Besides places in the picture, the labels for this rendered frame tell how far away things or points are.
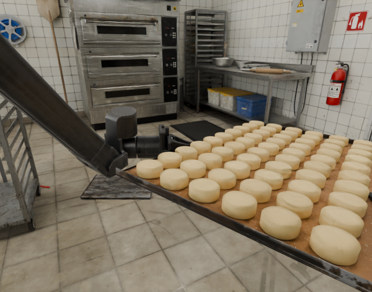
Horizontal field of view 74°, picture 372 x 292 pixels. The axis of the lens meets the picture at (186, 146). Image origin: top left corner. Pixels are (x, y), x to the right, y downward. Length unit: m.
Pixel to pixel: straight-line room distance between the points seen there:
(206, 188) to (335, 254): 0.18
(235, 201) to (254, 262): 1.36
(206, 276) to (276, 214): 1.28
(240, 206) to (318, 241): 0.10
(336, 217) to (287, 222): 0.07
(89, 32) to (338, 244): 3.74
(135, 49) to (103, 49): 0.46
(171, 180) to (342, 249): 0.24
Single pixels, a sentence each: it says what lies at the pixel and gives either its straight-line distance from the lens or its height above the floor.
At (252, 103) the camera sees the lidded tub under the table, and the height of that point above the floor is 0.43.
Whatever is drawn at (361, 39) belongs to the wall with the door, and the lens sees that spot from 3.59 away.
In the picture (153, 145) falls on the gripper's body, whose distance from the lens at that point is 0.60.
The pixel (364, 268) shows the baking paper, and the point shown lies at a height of 1.00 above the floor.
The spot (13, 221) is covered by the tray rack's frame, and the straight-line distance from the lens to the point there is 2.05.
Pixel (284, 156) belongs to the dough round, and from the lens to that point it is 0.58.
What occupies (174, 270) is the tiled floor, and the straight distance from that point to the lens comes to 1.63.
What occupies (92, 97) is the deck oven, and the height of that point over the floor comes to 0.53.
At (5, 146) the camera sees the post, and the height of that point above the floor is 0.67.
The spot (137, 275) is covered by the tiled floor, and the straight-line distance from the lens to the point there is 1.63.
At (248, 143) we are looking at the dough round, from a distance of 0.64.
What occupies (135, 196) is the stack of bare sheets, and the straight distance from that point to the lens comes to 2.23.
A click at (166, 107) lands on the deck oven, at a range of 4.28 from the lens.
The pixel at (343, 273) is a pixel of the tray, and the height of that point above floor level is 1.01.
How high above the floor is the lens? 1.23
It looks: 22 degrees down
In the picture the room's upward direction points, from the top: straight up
